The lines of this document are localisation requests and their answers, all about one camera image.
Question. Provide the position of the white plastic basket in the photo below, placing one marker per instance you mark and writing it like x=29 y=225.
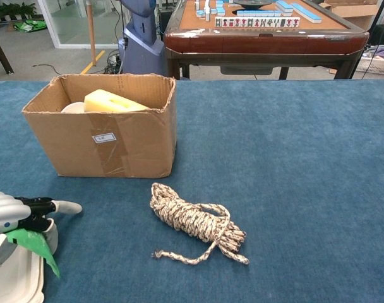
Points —
x=376 y=64

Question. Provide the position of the wooden pole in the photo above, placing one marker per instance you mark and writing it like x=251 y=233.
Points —
x=91 y=38

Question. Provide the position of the yellow sponge block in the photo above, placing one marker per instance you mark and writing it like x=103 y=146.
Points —
x=100 y=101

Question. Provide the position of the face-up mahjong tile row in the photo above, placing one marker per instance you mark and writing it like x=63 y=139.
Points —
x=258 y=22

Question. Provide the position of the brown cardboard box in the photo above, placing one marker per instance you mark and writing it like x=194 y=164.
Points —
x=72 y=151

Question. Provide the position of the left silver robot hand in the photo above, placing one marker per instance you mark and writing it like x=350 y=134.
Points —
x=9 y=211

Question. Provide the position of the green foil packet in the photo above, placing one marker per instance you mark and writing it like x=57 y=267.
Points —
x=37 y=243

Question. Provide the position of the white framed glass partition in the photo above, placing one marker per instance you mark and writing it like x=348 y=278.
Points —
x=72 y=19

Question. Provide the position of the brown mahjong table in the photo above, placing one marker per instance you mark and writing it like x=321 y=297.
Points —
x=258 y=41

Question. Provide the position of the potted green plants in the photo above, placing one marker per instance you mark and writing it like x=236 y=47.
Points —
x=12 y=11

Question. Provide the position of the green snack packet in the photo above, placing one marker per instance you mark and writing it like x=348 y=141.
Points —
x=31 y=26

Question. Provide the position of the blue felt table mat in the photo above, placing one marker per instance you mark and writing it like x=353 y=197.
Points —
x=274 y=158

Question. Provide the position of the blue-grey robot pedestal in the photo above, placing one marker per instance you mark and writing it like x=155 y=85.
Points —
x=141 y=57

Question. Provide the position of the white paper cup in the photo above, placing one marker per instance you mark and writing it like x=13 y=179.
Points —
x=73 y=108

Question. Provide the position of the black mahjong table centre dish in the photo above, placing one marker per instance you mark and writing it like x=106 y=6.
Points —
x=252 y=2

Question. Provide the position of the black table leg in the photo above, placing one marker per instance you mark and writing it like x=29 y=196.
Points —
x=1 y=53

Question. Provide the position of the open cardboard box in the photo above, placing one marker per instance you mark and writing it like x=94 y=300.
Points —
x=353 y=11

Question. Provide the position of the blue-backed mahjong tile wall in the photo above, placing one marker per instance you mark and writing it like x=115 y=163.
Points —
x=307 y=12
x=258 y=13

